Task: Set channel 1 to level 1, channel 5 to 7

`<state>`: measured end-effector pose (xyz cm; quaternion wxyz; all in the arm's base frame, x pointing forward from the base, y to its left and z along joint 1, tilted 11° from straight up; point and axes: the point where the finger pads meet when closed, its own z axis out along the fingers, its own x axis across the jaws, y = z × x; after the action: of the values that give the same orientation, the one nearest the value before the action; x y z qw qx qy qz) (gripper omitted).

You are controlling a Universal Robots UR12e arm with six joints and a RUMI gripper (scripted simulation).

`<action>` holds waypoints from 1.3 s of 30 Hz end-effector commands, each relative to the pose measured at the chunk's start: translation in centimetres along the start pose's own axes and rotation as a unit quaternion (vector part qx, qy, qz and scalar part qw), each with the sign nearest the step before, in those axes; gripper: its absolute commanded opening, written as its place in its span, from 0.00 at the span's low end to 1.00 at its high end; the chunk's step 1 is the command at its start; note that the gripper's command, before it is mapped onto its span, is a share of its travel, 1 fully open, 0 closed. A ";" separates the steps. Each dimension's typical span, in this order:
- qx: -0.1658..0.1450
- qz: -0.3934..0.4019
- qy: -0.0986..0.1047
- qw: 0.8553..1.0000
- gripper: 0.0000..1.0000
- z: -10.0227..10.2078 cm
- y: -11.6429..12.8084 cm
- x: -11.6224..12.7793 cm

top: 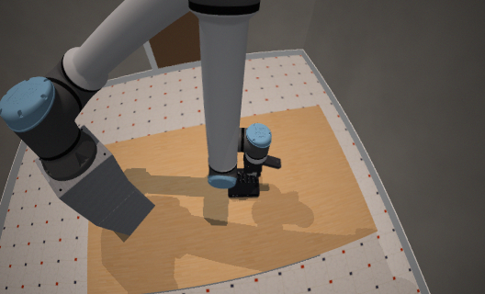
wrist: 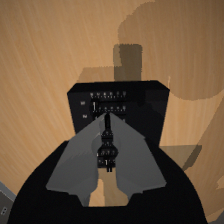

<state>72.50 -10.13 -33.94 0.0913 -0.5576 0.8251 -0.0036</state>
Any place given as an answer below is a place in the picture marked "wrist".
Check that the black lighting desk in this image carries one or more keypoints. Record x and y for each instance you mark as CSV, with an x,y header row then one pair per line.
x,y
140,104

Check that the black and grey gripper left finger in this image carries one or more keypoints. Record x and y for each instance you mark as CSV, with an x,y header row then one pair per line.
x,y
71,169

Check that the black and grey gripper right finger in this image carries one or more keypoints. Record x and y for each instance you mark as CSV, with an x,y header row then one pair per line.
x,y
142,167

